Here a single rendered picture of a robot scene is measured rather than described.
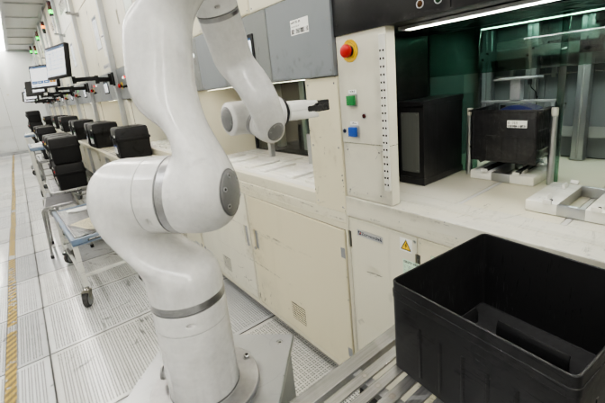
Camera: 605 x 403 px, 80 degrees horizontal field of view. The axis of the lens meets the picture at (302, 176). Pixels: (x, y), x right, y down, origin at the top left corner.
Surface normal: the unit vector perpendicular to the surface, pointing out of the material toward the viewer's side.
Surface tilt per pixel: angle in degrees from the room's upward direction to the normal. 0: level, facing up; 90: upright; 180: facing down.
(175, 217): 105
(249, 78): 65
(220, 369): 90
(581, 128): 90
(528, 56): 90
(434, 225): 90
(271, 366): 0
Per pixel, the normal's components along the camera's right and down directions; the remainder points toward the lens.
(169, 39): 0.62, 0.00
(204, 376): 0.40, 0.19
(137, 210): -0.19, 0.35
